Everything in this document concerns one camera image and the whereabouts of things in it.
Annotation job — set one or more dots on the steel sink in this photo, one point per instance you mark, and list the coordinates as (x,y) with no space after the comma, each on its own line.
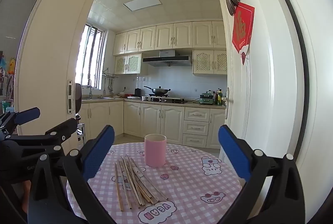
(100,98)

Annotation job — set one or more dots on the metal stool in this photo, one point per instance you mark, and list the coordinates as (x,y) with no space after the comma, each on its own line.
(81,132)

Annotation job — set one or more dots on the metal door strike plate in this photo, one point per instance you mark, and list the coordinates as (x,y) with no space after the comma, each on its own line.
(69,96)

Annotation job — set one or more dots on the wide lattice door cabinet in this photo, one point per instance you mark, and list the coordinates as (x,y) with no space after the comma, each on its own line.
(209,62)

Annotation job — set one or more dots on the white door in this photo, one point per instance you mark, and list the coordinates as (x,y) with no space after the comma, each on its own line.
(260,96)

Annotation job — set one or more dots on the yellow plush toy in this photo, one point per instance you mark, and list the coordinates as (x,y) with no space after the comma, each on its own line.
(11,65)

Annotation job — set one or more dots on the bundle of wooden chopsticks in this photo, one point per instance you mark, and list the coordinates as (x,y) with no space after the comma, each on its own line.
(137,187)

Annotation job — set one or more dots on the cream wall cabinet row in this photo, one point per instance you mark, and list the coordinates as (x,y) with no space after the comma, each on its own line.
(169,36)

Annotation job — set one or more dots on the black kettle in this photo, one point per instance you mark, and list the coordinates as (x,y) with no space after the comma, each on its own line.
(138,92)

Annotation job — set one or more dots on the green bottle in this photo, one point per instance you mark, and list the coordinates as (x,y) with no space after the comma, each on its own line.
(220,97)

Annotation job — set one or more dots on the kitchen window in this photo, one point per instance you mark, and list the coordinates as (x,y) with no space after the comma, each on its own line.
(91,57)

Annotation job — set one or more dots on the red paper door poster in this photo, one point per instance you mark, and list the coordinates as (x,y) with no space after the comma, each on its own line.
(243,28)

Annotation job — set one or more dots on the metal faucet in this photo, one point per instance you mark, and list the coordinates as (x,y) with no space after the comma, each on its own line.
(90,87)

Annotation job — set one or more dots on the wok with lid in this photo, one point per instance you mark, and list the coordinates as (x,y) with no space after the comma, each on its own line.
(159,90)

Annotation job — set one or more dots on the cream base cabinets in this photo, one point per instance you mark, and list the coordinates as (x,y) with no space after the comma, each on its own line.
(151,119)

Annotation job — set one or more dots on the red container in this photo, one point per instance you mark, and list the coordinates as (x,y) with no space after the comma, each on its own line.
(129,95)

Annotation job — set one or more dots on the person's left forearm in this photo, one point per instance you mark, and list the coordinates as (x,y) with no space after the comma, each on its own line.
(26,192)

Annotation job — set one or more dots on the pink cup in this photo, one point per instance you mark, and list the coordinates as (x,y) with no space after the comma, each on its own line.
(155,153)

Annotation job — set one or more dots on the range hood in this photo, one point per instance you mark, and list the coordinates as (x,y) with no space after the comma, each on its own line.
(166,58)

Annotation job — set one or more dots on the hanging kitchen utensils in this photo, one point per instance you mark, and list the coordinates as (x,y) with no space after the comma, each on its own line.
(109,84)

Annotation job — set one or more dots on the wall utensil rack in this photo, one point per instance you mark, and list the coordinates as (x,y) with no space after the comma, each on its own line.
(109,74)

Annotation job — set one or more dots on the gas stove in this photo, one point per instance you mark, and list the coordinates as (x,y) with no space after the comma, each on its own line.
(167,100)

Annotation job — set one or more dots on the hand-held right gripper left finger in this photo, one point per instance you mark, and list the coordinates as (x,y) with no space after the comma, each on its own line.
(97,153)

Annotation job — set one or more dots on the ceiling light panel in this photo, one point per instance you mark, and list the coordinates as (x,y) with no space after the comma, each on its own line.
(142,2)

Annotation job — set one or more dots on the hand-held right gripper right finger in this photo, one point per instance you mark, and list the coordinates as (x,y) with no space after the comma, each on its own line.
(231,153)

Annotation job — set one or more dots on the pink checked tablecloth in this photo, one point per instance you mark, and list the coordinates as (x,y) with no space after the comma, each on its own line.
(187,187)

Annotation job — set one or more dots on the narrow lattice door cabinet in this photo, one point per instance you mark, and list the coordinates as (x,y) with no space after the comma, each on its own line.
(127,64)

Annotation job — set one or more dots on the brown appliance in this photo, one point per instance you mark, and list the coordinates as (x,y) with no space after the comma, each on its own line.
(78,99)

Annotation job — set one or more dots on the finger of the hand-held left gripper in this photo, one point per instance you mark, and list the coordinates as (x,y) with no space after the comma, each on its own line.
(65,127)
(27,115)

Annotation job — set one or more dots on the green cooking appliance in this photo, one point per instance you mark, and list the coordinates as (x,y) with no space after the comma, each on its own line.
(206,99)

